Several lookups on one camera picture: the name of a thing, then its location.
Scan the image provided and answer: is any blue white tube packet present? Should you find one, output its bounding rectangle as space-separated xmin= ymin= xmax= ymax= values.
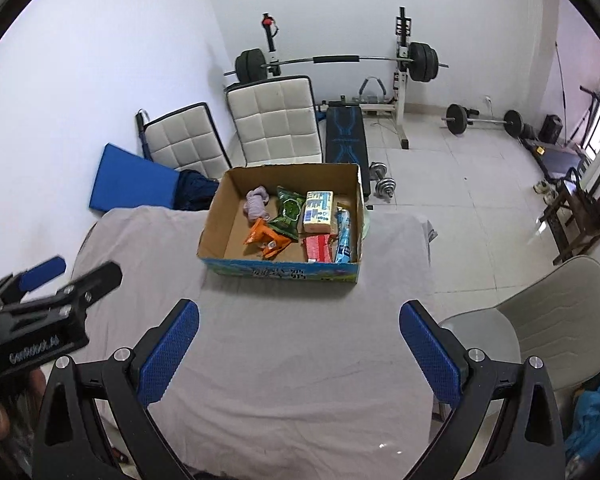
xmin=334 ymin=208 xmax=357 ymax=264

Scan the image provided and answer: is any grey exercise handle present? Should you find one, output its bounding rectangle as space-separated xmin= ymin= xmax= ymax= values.
xmin=358 ymin=76 xmax=388 ymax=106

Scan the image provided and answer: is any short barbell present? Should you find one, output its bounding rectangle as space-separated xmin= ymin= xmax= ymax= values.
xmin=440 ymin=104 xmax=524 ymax=138

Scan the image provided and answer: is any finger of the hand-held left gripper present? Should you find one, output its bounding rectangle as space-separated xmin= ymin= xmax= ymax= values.
xmin=0 ymin=256 xmax=67 ymax=295
xmin=55 ymin=261 xmax=123 ymax=312

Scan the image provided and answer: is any white barbell rack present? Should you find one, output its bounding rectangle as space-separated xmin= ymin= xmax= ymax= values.
xmin=260 ymin=7 xmax=413 ymax=151

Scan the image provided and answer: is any green snack packet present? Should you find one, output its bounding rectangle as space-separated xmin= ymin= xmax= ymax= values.
xmin=267 ymin=186 xmax=306 ymax=240

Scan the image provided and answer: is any long barbell with black plates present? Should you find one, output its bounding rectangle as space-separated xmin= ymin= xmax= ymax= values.
xmin=223 ymin=42 xmax=451 ymax=83

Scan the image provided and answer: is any white quilted chair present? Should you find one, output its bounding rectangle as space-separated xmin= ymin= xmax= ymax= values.
xmin=135 ymin=102 xmax=233 ymax=181
xmin=224 ymin=76 xmax=326 ymax=167

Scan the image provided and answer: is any black weight bench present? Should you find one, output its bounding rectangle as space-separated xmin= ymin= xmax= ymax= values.
xmin=325 ymin=102 xmax=372 ymax=196

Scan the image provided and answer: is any blue folded mat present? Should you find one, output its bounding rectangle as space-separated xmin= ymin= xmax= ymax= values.
xmin=89 ymin=143 xmax=181 ymax=213

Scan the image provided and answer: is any cardboard box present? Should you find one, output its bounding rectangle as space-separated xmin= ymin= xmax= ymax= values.
xmin=196 ymin=162 xmax=366 ymax=284

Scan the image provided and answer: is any white and blue small box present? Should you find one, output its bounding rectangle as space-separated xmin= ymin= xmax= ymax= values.
xmin=302 ymin=190 xmax=337 ymax=234

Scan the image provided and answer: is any grey tablecloth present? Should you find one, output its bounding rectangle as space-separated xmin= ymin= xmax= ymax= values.
xmin=70 ymin=205 xmax=438 ymax=480

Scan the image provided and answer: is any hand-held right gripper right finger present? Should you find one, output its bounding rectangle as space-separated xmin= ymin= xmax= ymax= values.
xmin=399 ymin=300 xmax=566 ymax=480

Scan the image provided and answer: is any red snack packet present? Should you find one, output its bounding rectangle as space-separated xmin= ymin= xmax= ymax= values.
xmin=302 ymin=234 xmax=337 ymax=263

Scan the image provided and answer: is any beige plastic chair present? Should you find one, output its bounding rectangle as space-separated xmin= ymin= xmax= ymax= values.
xmin=437 ymin=256 xmax=600 ymax=421

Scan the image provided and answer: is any treadmill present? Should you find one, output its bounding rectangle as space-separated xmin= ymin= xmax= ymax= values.
xmin=522 ymin=137 xmax=588 ymax=181

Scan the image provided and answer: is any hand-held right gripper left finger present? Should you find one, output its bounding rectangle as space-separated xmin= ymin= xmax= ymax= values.
xmin=32 ymin=299 xmax=201 ymax=480

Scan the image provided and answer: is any blue cloth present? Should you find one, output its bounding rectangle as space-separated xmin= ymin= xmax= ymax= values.
xmin=565 ymin=360 xmax=600 ymax=461

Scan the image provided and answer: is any dark blue clothing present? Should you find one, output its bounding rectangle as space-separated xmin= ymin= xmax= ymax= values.
xmin=172 ymin=169 xmax=221 ymax=212

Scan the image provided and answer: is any orange snack packet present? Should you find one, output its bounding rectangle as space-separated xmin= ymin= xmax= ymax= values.
xmin=243 ymin=220 xmax=291 ymax=260

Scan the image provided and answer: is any black speaker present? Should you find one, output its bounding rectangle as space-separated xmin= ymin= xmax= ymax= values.
xmin=538 ymin=114 xmax=563 ymax=143

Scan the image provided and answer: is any dark wooden chair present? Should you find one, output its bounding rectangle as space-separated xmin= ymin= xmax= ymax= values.
xmin=540 ymin=149 xmax=600 ymax=266

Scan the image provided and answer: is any purple cloth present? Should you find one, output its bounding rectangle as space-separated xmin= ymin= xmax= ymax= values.
xmin=243 ymin=186 xmax=272 ymax=224

